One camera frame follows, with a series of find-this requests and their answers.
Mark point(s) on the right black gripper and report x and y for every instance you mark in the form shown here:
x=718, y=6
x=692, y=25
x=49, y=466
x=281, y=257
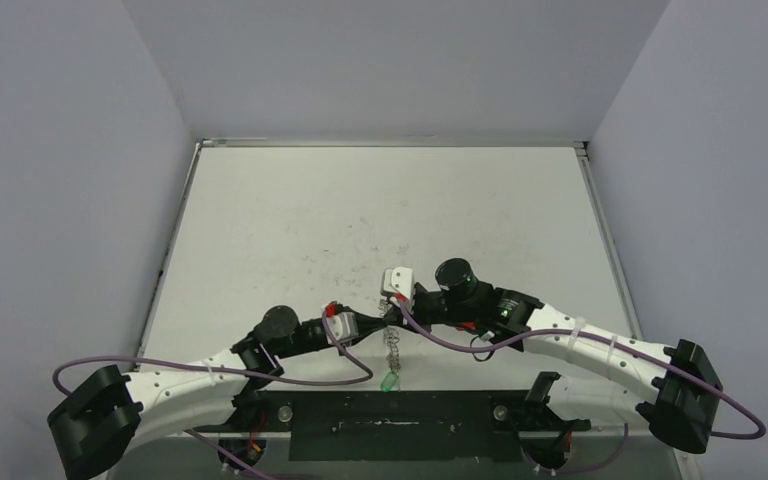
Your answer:
x=416, y=305

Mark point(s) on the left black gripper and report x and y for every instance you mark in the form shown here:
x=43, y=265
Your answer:
x=367, y=325

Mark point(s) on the silver keyring disc with rings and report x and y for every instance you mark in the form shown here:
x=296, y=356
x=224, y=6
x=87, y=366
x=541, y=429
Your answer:
x=391, y=340

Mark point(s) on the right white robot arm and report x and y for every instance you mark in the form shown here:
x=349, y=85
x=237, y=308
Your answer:
x=672, y=390

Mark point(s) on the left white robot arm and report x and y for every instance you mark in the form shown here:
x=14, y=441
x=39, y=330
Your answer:
x=112, y=412

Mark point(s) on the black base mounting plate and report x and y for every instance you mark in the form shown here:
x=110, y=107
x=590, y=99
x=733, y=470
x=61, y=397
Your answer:
x=398, y=426

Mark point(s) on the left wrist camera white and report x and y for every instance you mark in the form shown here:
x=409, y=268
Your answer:
x=341, y=328

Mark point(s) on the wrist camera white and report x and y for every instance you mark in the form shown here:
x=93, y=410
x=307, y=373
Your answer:
x=398, y=281
x=341, y=328

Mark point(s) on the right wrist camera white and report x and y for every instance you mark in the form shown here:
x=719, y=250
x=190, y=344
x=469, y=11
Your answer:
x=398, y=281

